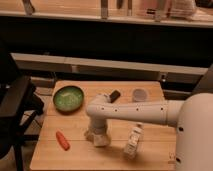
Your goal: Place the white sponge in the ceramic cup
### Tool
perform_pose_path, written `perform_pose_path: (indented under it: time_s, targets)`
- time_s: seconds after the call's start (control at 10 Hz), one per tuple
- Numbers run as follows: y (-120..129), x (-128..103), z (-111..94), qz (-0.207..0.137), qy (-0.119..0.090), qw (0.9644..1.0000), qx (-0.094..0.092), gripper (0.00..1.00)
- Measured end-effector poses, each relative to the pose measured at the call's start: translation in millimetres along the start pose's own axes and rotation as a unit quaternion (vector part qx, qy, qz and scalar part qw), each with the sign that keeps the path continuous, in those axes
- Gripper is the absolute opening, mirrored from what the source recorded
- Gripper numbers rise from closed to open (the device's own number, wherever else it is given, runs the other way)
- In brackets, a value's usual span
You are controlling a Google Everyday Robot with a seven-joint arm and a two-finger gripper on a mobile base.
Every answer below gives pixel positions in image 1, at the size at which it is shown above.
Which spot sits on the white ceramic cup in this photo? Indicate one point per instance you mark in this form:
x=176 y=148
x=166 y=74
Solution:
x=139 y=95

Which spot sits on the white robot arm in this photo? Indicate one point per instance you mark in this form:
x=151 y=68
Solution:
x=192 y=118

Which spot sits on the white sponge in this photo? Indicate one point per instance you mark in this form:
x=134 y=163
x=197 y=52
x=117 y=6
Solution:
x=101 y=140

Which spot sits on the black rectangular block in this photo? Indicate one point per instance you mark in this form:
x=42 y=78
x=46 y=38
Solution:
x=114 y=96

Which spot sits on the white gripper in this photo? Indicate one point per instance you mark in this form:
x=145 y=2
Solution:
x=96 y=128

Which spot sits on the orange carrot toy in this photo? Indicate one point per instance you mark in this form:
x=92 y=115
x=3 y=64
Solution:
x=62 y=141

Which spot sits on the green ceramic bowl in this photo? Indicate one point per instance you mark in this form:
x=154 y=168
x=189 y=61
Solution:
x=68 y=98

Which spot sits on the white plastic bottle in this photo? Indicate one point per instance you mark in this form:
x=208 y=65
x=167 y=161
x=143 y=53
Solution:
x=130 y=149

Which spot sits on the black chair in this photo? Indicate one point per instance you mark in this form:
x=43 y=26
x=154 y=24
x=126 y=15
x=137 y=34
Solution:
x=19 y=105

